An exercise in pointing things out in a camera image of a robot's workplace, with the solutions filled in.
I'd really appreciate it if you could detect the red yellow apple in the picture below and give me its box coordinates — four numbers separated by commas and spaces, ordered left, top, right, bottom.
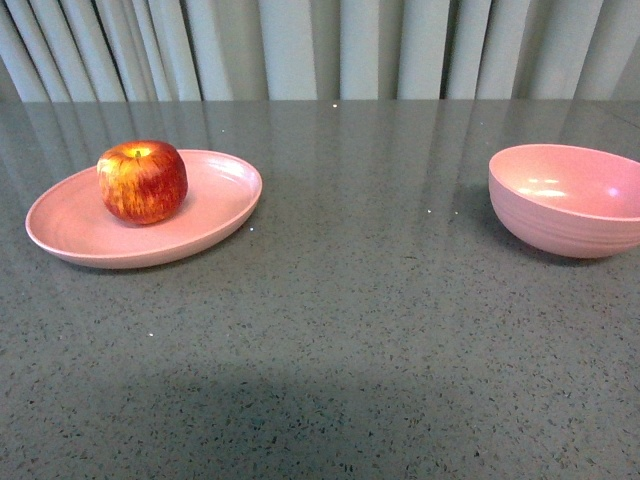
96, 140, 189, 225

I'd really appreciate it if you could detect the pink bowl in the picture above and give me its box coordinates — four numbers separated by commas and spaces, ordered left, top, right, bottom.
489, 144, 639, 258

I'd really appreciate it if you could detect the pink oval plate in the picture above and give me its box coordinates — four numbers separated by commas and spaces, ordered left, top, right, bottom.
25, 149, 263, 269

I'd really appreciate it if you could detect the grey pleated curtain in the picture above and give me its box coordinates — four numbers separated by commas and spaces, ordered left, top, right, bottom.
1, 1, 639, 102

